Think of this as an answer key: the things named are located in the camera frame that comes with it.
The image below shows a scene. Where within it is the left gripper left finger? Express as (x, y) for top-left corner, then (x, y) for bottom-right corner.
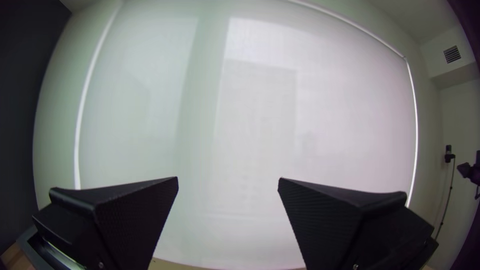
(32, 176), (179, 270)

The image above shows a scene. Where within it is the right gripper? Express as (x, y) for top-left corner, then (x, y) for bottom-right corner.
(456, 161), (480, 187)

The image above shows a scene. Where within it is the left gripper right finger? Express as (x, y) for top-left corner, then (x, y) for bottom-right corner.
(277, 177), (440, 270)

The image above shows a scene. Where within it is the white roller blind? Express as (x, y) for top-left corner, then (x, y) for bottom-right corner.
(33, 0), (419, 269)

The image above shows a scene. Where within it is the black cable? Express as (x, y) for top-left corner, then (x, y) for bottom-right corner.
(434, 144), (457, 241)

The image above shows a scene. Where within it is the wall air vent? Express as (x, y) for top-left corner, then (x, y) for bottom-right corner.
(443, 45), (463, 65)

